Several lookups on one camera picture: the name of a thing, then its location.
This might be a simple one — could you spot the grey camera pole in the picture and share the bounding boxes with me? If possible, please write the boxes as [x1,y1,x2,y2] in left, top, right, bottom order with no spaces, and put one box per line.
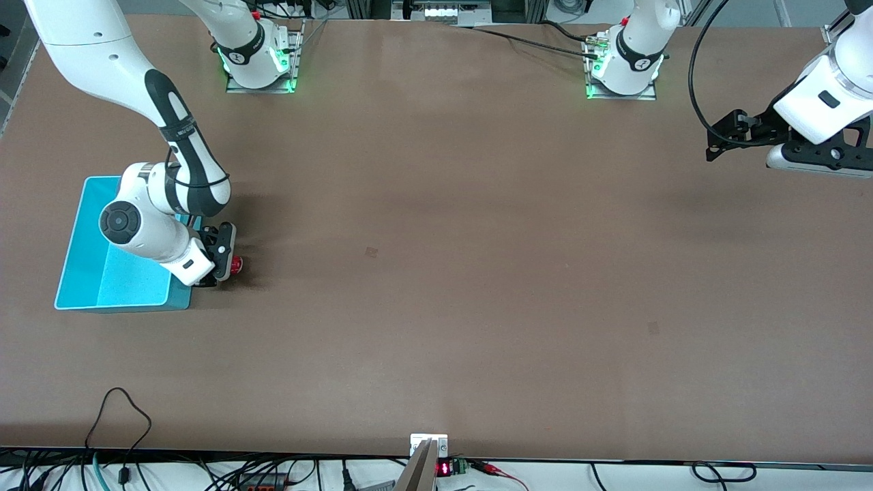
[394,438,437,491]

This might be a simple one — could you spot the black coiled cable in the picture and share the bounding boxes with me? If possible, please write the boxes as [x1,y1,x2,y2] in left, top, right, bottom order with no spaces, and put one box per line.
[691,461,758,483]

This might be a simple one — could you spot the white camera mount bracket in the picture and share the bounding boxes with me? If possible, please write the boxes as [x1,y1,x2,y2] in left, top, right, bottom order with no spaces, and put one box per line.
[410,434,449,458]

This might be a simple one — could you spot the black cable across table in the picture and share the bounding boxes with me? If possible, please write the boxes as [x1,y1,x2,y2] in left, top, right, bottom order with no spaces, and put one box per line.
[450,19,601,59]

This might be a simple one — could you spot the aluminium frame structure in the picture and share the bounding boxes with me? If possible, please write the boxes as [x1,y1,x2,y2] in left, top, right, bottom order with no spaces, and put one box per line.
[344,0,550,25]

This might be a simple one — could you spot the blue plastic box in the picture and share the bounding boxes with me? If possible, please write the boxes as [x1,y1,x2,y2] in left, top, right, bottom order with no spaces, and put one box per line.
[54,176,203,313]

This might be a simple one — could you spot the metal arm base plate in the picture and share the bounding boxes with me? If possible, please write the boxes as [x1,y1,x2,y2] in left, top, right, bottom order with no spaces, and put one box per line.
[225,20,301,94]
[585,31,657,101]

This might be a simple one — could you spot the thin black looped cable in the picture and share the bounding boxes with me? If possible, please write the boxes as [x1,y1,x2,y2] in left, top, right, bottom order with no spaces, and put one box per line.
[83,387,153,486]

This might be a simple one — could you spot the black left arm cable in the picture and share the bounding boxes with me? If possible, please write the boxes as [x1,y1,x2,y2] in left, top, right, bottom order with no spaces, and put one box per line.
[687,0,771,148]

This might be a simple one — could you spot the black box with orange connectors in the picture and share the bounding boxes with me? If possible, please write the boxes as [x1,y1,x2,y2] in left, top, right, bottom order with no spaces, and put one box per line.
[237,473,288,491]

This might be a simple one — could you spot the red clip lead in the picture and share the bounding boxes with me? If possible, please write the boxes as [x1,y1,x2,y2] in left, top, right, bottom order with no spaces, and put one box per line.
[471,460,529,491]

